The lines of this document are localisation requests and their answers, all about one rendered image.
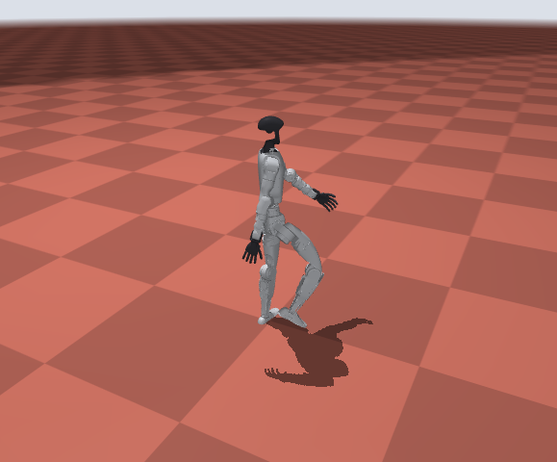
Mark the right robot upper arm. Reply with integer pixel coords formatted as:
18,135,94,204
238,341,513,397
259,157,280,208

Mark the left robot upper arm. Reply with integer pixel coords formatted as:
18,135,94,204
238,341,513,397
274,147,296,182

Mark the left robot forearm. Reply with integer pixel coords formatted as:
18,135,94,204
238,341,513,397
291,173,317,198

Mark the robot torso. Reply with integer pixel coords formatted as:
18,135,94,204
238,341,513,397
258,148,285,236

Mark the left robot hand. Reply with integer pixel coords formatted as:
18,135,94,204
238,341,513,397
312,189,338,213

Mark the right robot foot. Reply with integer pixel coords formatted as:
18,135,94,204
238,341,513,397
278,307,307,328

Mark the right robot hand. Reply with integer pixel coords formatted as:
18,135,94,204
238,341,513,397
242,230,263,264

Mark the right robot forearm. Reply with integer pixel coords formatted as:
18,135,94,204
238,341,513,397
252,196,270,240

